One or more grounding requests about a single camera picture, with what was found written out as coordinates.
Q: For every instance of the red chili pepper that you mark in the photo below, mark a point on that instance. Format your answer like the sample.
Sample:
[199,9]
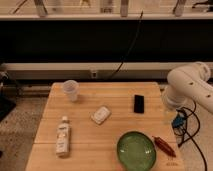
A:
[164,146]

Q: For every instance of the blue connector box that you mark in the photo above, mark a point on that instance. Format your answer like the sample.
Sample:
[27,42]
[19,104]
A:
[178,121]

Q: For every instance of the green glass plate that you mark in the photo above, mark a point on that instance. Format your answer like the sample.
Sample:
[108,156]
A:
[136,151]

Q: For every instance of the black eraser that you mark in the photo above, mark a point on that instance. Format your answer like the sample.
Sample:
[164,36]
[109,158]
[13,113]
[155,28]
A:
[138,104]

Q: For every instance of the white plastic bottle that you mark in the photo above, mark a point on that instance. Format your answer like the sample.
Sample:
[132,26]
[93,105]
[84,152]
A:
[63,137]

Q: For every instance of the clear plastic cup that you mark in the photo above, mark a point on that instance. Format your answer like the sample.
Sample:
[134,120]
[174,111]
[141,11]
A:
[70,88]

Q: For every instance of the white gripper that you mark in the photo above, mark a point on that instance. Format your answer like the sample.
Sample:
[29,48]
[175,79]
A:
[172,100]

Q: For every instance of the white wall outlet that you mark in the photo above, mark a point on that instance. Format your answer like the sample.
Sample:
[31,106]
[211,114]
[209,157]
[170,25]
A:
[94,74]

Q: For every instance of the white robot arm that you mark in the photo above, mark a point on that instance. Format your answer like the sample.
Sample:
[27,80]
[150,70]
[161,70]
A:
[187,82]

